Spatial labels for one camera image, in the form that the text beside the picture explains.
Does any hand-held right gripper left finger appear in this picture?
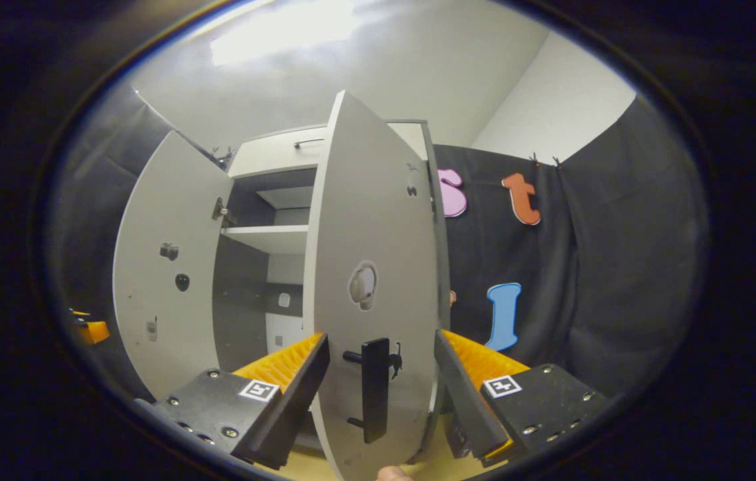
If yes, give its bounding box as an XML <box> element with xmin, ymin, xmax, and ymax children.
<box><xmin>150</xmin><ymin>332</ymin><xmax>330</xmax><ymax>470</ymax></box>

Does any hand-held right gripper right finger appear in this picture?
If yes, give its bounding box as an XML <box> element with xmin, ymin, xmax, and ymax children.
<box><xmin>435</xmin><ymin>328</ymin><xmax>612</xmax><ymax>468</ymax></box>

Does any white cabinet door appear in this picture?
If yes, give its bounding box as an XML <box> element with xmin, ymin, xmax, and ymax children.
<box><xmin>113</xmin><ymin>130</ymin><xmax>236</xmax><ymax>403</ymax></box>
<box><xmin>302</xmin><ymin>90</ymin><xmax>443</xmax><ymax>481</ymax></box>

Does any white and grey cabinet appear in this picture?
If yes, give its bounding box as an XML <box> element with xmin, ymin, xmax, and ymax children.
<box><xmin>212</xmin><ymin>120</ymin><xmax>453</xmax><ymax>463</ymax></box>

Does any white cabinet shelf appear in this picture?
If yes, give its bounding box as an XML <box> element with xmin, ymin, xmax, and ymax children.
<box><xmin>220</xmin><ymin>224</ymin><xmax>311</xmax><ymax>255</ymax></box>

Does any metal door hinge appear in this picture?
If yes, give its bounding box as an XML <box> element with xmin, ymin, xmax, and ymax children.
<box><xmin>212</xmin><ymin>196</ymin><xmax>238</xmax><ymax>227</ymax></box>

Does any white cabinet drawer front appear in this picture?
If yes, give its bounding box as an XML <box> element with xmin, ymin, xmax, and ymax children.
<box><xmin>227</xmin><ymin>123</ymin><xmax>429</xmax><ymax>178</ymax></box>

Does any black backdrop cloth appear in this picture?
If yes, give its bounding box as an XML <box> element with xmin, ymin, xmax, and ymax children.
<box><xmin>51</xmin><ymin>87</ymin><xmax>710</xmax><ymax>396</ymax></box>

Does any black door handle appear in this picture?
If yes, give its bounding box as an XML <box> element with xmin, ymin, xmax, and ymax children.
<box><xmin>343</xmin><ymin>337</ymin><xmax>393</xmax><ymax>445</ymax></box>

